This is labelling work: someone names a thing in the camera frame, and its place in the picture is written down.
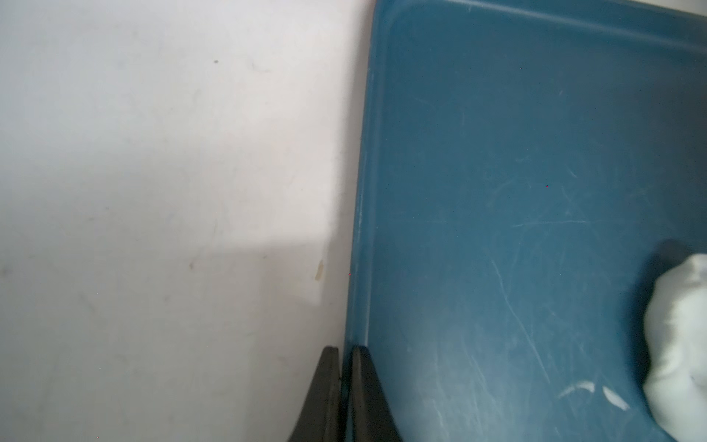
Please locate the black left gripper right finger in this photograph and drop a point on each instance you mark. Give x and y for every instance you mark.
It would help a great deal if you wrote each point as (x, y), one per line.
(371, 416)

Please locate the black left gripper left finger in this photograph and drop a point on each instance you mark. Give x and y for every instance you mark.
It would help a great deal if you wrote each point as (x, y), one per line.
(320, 414)

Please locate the teal cutting board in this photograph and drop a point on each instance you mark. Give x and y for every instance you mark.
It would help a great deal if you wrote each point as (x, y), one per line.
(527, 169)

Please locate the white dough piece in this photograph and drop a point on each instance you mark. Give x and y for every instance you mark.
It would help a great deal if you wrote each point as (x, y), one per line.
(675, 332)

